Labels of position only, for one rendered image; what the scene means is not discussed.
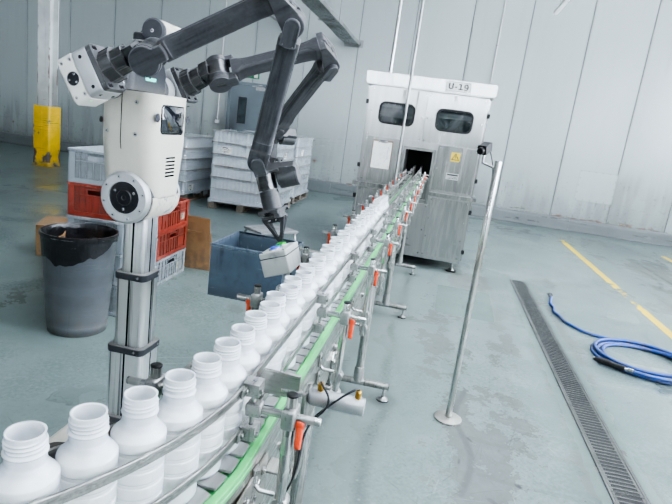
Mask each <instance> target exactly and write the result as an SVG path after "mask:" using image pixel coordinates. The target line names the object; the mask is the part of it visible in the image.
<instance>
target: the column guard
mask: <svg viewBox="0 0 672 504"><path fill-rule="evenodd" d="M60 130H61V108H60V107H48V106H41V105H35V104H34V112H33V146H34V156H33V165H36V166H42V167H61V166H60V159H59V154H60Z"/></svg>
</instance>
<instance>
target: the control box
mask: <svg viewBox="0 0 672 504"><path fill-rule="evenodd" d="M259 257H260V261H261V266H262V270H263V274H264V277H265V278H266V277H272V276H278V275H284V274H285V276H289V275H291V272H292V271H293V270H294V269H295V268H297V267H298V266H299V264H300V263H301V255H300V250H299V247H298V242H297V241H293V242H289V243H286V244H283V245H280V248H276V249H270V248H269V249H267V250H266V251H264V252H262V253H261V254H259Z"/></svg>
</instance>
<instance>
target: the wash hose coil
mask: <svg viewBox="0 0 672 504"><path fill-rule="evenodd" d="M547 295H548V297H549V298H550V299H549V305H550V306H551V307H552V312H553V313H554V314H555V315H556V316H558V317H559V318H560V319H561V321H562V322H564V323H565V324H567V325H569V326H571V327H572V328H574V329H576V330H578V331H580V332H582V333H585V334H587V335H590V336H594V337H597V338H601V339H597V340H595V341H594V343H592V344H591V346H590V350H591V352H592V353H593V355H594V356H595V357H594V356H593V358H592V359H593V360H595V361H597V362H598V363H600V364H602V365H605V366H608V367H613V368H615V369H617V370H619V371H622V372H624V373H627V374H629V375H632V376H635V377H638V378H641V379H644V380H648V381H652V382H656V383H660V384H665V385H672V374H666V373H659V372H653V371H649V370H645V369H641V368H638V367H634V366H631V365H628V364H626V363H623V362H621V361H618V360H616V359H614V358H612V357H610V356H609V355H608V354H607V353H606V352H605V348H607V347H613V346H618V347H628V348H634V349H639V350H644V351H648V352H652V353H655V354H658V355H661V356H664V357H666V358H668V359H670V360H672V352H670V351H668V350H665V349H663V348H660V347H657V346H653V345H650V344H647V343H643V342H638V341H634V340H628V339H621V338H610V337H605V336H601V335H598V334H594V333H591V332H588V331H585V330H583V329H581V328H579V327H577V326H575V325H573V324H571V323H569V322H568V321H566V320H565V319H564V318H563V317H562V316H561V315H560V314H558V313H557V312H556V311H555V306H554V305H553V304H552V296H553V294H552V293H551V292H548V293H547ZM601 346H602V347H601ZM600 347H601V350H600V349H599V348H600ZM594 349H595V350H596V352H597V353H596V352H595V350H594Z"/></svg>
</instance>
